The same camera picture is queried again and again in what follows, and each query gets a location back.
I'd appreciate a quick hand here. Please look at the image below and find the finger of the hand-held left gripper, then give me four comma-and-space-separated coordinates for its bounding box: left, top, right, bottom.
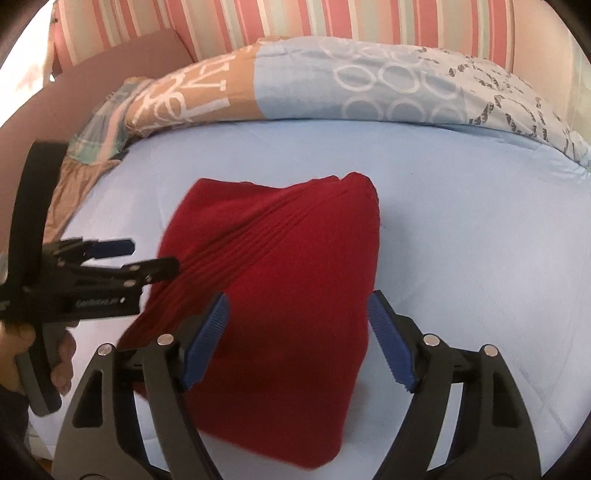
69, 256, 181, 291
46, 237, 136, 260

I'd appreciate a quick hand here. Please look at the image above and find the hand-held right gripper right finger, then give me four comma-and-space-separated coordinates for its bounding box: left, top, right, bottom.
367, 290, 542, 480

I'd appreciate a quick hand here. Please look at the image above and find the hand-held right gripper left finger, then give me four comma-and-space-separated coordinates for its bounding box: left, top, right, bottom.
53, 293, 230, 480

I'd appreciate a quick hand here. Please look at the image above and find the red knit sweater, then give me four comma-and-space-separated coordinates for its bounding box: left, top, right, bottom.
117, 172, 382, 467

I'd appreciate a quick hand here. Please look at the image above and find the person's left hand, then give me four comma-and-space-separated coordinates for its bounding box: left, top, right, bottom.
0, 323, 77, 396

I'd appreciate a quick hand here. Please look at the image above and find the brown ruffled cloth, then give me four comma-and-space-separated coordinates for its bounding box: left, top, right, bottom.
44, 157, 121, 241

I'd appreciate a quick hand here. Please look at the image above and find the plaid pillow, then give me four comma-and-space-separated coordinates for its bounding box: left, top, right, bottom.
69, 76, 153, 164

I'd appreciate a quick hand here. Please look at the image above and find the light blue bed sheet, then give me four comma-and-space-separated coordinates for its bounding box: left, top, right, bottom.
28, 115, 591, 480

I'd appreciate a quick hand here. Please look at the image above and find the plain pink panel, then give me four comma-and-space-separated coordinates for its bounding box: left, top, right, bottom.
0, 28, 195, 139

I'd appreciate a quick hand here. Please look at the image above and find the blue and tan pillow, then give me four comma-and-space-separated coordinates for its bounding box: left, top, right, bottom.
124, 36, 591, 171

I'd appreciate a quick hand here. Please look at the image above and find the pink striped headboard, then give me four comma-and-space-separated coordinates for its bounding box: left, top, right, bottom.
53, 0, 522, 70

